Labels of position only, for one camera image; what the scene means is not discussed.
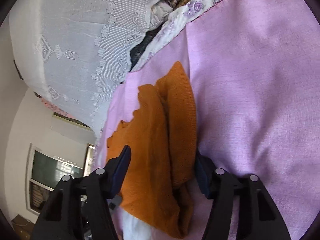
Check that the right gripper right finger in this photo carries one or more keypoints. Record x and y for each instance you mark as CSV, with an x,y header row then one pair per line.
x,y
245,199

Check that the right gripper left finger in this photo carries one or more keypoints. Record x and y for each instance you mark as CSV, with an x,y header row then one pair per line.
x,y
78,200

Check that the orange knit cat cardigan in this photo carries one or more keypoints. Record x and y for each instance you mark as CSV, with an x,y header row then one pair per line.
x,y
162,137

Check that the dark folded clothing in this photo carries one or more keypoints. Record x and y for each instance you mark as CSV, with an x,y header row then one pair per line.
x,y
138,50

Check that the pink floral fabric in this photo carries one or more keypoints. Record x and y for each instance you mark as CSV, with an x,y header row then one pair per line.
x,y
55,109

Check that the pink bed sheet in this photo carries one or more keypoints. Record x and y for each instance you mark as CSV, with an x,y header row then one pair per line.
x,y
253,66

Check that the white lace cover cloth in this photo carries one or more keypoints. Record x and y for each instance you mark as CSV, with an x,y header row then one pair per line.
x,y
74,53

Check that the floral purple white bedding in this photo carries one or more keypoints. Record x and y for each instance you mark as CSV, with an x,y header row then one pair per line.
x,y
166,46

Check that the window with white frame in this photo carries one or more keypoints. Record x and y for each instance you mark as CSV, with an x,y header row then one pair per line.
x,y
43,173

